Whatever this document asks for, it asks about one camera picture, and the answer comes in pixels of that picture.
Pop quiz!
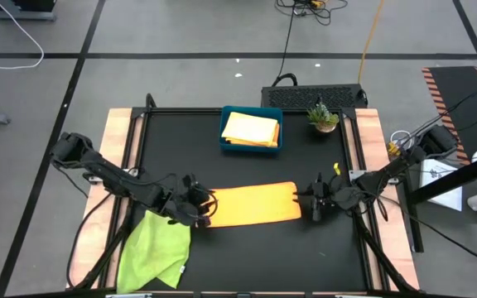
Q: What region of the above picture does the grey stand base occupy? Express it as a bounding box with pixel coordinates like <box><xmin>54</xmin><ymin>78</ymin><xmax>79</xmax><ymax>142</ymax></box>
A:
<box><xmin>0</xmin><ymin>0</ymin><xmax>58</xmax><ymax>22</ymax></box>

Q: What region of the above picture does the white cable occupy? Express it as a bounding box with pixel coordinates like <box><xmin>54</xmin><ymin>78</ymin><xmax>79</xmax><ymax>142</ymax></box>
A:
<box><xmin>0</xmin><ymin>0</ymin><xmax>46</xmax><ymax>70</ymax></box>

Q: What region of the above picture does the black hazard striped mat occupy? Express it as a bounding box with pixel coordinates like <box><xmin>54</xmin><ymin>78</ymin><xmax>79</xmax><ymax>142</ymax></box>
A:
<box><xmin>422</xmin><ymin>65</ymin><xmax>477</xmax><ymax>166</ymax></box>

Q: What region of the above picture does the black metal beam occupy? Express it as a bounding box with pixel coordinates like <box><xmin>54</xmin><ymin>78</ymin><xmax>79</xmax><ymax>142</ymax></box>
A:
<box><xmin>406</xmin><ymin>147</ymin><xmax>477</xmax><ymax>207</ymax></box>

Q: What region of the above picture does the teal plastic bin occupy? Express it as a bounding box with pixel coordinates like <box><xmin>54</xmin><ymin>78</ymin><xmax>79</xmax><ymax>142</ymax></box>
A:
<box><xmin>219</xmin><ymin>105</ymin><xmax>284</xmax><ymax>154</ymax></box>

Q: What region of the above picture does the lime green microfiber towel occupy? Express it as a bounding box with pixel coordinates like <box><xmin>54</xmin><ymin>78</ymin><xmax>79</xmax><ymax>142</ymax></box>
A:
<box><xmin>116</xmin><ymin>209</ymin><xmax>192</xmax><ymax>294</ymax></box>

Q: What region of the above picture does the yellow microfiber towel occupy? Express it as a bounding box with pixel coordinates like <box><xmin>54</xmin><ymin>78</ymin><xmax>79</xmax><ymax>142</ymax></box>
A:
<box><xmin>220</xmin><ymin>110</ymin><xmax>280</xmax><ymax>147</ymax></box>

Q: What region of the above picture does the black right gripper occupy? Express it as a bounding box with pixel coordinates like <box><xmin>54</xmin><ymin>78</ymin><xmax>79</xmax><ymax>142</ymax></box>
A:
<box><xmin>292</xmin><ymin>173</ymin><xmax>343</xmax><ymax>223</ymax></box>

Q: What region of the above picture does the white paper sheet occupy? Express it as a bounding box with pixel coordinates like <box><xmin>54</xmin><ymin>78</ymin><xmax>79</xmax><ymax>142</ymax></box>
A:
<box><xmin>419</xmin><ymin>159</ymin><xmax>464</xmax><ymax>213</ymax></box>

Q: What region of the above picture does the small potted succulent plant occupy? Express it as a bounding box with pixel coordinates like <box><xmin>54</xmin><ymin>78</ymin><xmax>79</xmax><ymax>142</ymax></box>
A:
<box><xmin>307</xmin><ymin>102</ymin><xmax>340</xmax><ymax>134</ymax></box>

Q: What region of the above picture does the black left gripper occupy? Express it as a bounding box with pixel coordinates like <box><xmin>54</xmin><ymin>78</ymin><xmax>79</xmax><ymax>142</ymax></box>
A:
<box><xmin>171</xmin><ymin>174</ymin><xmax>219</xmax><ymax>228</ymax></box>

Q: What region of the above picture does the black cable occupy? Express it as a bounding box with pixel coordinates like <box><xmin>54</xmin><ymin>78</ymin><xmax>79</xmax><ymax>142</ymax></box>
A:
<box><xmin>275</xmin><ymin>0</ymin><xmax>349</xmax><ymax>88</ymax></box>
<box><xmin>377</xmin><ymin>194</ymin><xmax>477</xmax><ymax>272</ymax></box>

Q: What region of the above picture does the black perforated computer tower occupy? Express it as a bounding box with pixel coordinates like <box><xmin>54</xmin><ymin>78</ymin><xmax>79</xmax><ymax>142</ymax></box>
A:
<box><xmin>261</xmin><ymin>84</ymin><xmax>369</xmax><ymax>109</ymax></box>

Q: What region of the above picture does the yellow hanging cable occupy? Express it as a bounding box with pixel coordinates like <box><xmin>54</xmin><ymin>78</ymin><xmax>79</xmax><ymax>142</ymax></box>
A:
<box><xmin>357</xmin><ymin>0</ymin><xmax>386</xmax><ymax>85</ymax></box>

